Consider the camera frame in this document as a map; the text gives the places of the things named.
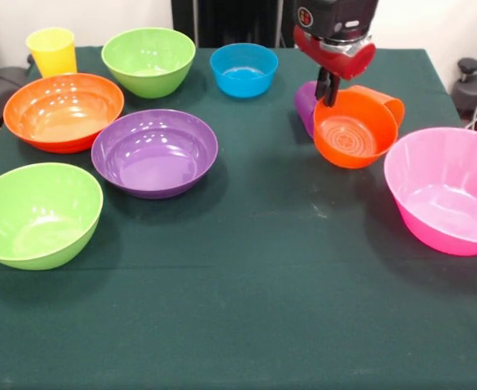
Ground dark green tablecloth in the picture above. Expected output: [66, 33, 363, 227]
[0, 45, 477, 390]

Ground orange plastic cup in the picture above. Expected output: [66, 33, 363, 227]
[346, 84, 406, 128]

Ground purple plastic cup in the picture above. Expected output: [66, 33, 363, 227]
[294, 80, 319, 139]

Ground black stand with knob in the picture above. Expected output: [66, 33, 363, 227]
[451, 58, 477, 137]

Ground purple plastic bowl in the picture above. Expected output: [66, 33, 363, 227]
[90, 108, 219, 200]

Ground lime green plastic bowl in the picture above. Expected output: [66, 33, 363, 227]
[0, 162, 104, 271]
[101, 27, 197, 99]

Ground wide orange plastic bowl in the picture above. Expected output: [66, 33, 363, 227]
[2, 72, 125, 154]

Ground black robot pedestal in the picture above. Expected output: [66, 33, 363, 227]
[171, 0, 298, 49]

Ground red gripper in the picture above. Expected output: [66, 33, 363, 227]
[293, 25, 377, 108]

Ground yellow plastic cup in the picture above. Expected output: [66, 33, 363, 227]
[25, 27, 78, 79]

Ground black office chair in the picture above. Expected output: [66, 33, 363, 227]
[0, 30, 32, 131]

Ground blue plastic bowl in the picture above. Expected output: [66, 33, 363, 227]
[209, 43, 280, 98]

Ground small orange plastic bowl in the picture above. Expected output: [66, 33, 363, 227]
[313, 89, 400, 170]

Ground pink plastic bowl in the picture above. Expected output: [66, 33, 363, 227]
[384, 127, 477, 257]

